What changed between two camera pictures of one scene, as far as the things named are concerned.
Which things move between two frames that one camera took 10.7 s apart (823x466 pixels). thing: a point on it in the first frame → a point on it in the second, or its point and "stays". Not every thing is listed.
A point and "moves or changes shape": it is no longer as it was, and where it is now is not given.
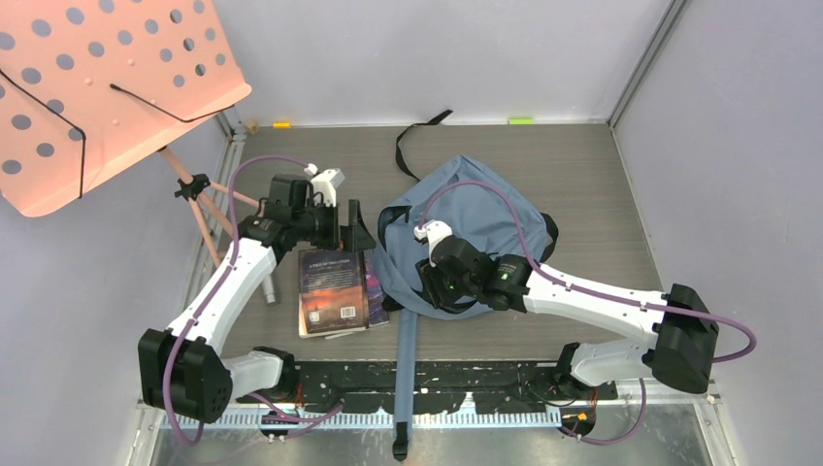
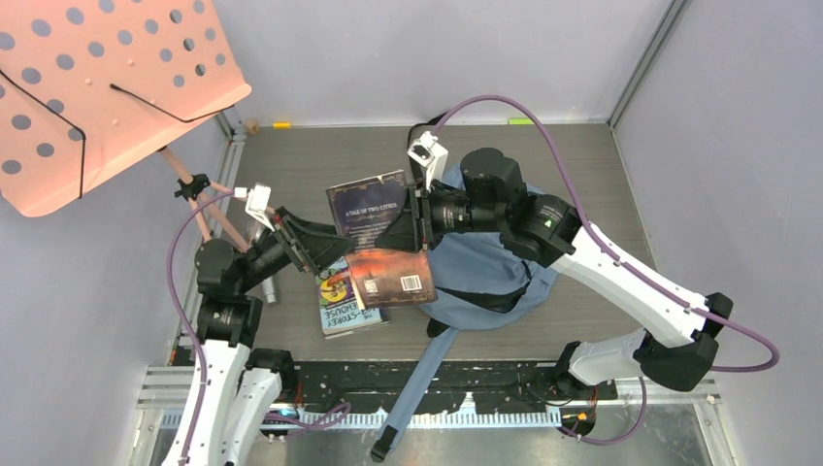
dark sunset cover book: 333,292 → 385,276
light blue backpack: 472,200 moves or changes shape
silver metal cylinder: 268,287 stays
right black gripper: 430,278 → 412,229
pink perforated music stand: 86,84 stays
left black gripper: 354,234 → 315,245
